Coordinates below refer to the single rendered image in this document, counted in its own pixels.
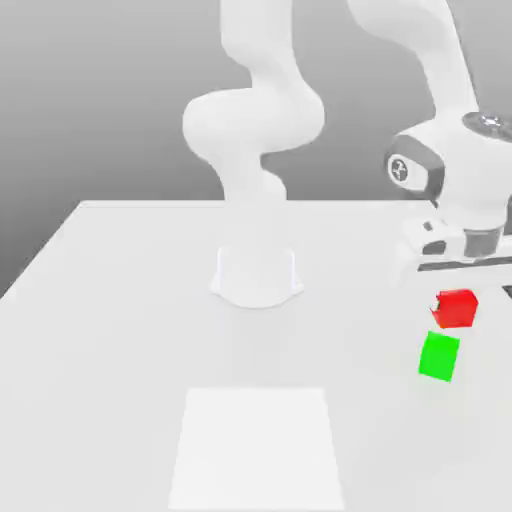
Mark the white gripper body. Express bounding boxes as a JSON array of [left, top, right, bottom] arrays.
[[413, 255, 512, 292]]

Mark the small red cube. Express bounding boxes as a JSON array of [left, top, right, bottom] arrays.
[[430, 288, 480, 330]]

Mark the small green cube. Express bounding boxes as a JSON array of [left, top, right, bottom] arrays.
[[417, 330, 461, 384]]

